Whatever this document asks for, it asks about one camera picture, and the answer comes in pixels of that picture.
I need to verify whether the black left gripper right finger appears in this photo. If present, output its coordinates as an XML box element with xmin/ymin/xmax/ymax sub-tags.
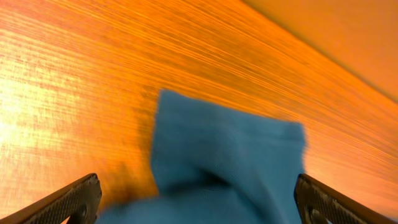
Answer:
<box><xmin>294</xmin><ymin>174</ymin><xmax>396</xmax><ymax>224</ymax></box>

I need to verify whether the dark blue t-shirt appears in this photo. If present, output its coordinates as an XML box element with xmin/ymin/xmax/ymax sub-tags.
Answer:
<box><xmin>98</xmin><ymin>90</ymin><xmax>305</xmax><ymax>223</ymax></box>

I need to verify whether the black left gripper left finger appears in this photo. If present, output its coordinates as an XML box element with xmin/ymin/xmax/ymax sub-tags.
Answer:
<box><xmin>1</xmin><ymin>173</ymin><xmax>102</xmax><ymax>224</ymax></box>

